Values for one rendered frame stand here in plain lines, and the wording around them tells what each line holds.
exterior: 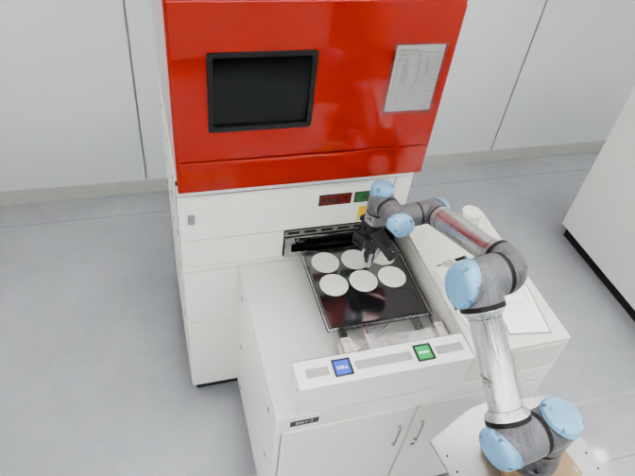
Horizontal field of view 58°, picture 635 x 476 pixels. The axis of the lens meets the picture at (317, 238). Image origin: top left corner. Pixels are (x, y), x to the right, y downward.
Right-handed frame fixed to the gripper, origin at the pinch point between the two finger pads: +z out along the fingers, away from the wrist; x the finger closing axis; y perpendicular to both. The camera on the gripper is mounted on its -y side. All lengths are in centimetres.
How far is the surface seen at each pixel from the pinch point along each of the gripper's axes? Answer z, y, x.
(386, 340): 4.0, -23.0, 18.4
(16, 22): -17, 205, 19
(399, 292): 2.1, -13.9, 0.4
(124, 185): 85, 185, -11
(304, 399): 1, -20, 54
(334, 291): 2.0, 1.4, 16.9
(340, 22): -83, 20, 10
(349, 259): 2.0, 8.1, 1.6
